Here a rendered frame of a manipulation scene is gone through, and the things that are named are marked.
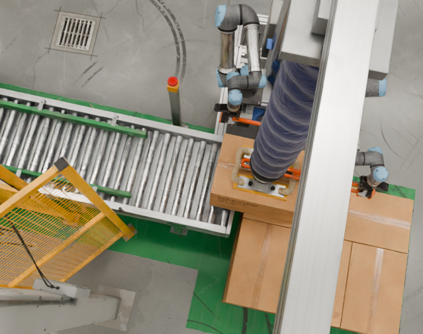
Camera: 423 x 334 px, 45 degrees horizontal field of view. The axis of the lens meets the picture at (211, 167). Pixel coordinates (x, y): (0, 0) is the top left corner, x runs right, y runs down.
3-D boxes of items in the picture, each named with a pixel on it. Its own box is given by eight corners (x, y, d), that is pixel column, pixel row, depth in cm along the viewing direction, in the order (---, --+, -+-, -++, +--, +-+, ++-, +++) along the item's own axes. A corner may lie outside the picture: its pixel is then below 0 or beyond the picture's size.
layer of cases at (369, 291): (222, 301, 385) (225, 301, 346) (247, 177, 410) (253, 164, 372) (377, 336, 381) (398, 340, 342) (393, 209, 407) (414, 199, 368)
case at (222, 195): (209, 205, 350) (210, 192, 311) (222, 150, 360) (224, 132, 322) (294, 224, 348) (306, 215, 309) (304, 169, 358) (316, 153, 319)
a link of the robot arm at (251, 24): (258, 7, 295) (264, 90, 291) (239, 8, 294) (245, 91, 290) (261, -1, 283) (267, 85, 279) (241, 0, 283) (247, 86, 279)
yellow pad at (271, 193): (232, 189, 313) (232, 187, 308) (235, 173, 315) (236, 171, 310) (286, 201, 311) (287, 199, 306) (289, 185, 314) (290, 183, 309)
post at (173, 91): (173, 134, 433) (167, 87, 337) (175, 127, 435) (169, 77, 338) (181, 136, 433) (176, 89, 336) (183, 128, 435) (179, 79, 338)
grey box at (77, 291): (50, 289, 256) (32, 287, 227) (53, 279, 257) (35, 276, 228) (88, 298, 255) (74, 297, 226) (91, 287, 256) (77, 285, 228)
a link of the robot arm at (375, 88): (333, 79, 323) (363, 75, 269) (356, 78, 323) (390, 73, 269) (333, 98, 324) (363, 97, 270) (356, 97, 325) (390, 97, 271)
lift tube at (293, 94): (249, 164, 262) (291, 48, 141) (258, 122, 268) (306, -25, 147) (294, 174, 261) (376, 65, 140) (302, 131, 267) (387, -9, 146)
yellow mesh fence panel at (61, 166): (49, 303, 395) (-107, 304, 192) (42, 292, 397) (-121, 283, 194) (138, 232, 411) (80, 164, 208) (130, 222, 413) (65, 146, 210)
